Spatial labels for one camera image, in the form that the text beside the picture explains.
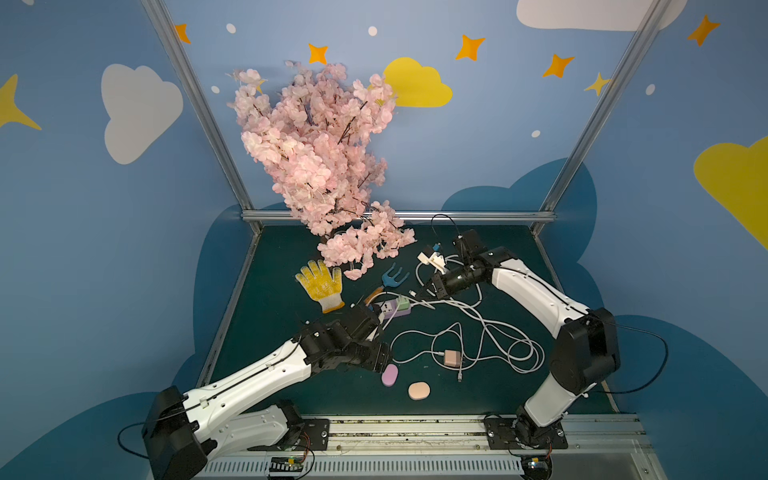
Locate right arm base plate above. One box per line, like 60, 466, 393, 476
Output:
482, 414, 568, 450

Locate blue garden hand fork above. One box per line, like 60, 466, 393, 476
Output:
364, 262, 410, 305

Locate pink earbud case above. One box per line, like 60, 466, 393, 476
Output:
407, 382, 431, 401

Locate purple power strip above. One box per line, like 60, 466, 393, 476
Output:
380, 297, 411, 320

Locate purple earbud case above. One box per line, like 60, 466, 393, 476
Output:
381, 364, 399, 387

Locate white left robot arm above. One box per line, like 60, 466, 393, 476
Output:
141, 305, 391, 479

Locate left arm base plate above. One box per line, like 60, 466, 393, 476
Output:
288, 418, 330, 452

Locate aluminium frame back rail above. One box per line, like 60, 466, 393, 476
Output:
242, 209, 557, 225

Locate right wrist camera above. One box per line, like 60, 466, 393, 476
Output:
417, 243, 447, 274

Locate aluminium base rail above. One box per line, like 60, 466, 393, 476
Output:
191, 415, 666, 479

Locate pink cherry blossom tree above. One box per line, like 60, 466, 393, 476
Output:
230, 63, 415, 280

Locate aluminium frame post left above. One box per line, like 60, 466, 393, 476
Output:
141, 0, 262, 236

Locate aluminium frame post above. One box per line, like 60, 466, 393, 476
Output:
141, 0, 262, 236
531, 0, 672, 238

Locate white power strip cord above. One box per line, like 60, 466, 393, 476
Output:
407, 254, 546, 375

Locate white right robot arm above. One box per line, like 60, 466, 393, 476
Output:
431, 247, 621, 431

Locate yellow white work glove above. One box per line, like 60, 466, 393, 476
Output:
295, 260, 345, 314

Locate white usb cable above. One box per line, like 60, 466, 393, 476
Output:
359, 257, 448, 331

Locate aluminium frame post right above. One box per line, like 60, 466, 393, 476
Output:
531, 0, 672, 238

